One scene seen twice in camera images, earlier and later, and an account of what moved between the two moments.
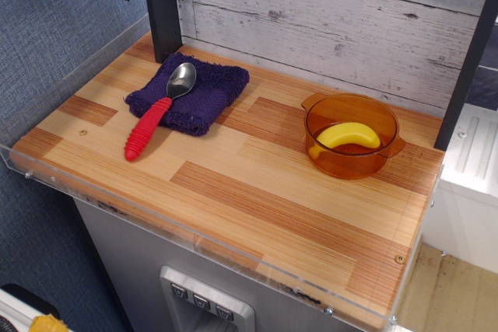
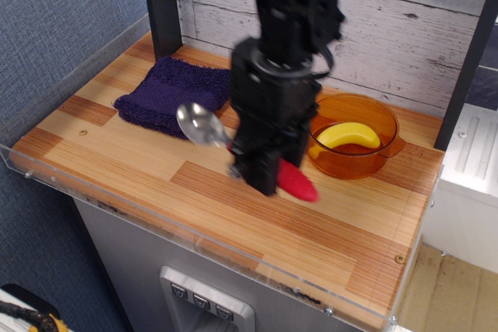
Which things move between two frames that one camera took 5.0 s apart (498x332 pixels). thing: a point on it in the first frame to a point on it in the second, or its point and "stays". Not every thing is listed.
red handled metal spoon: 183,82 to 205,125
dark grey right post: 461,93 stays
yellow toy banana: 344,133 stays
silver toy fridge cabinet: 164,280 stays
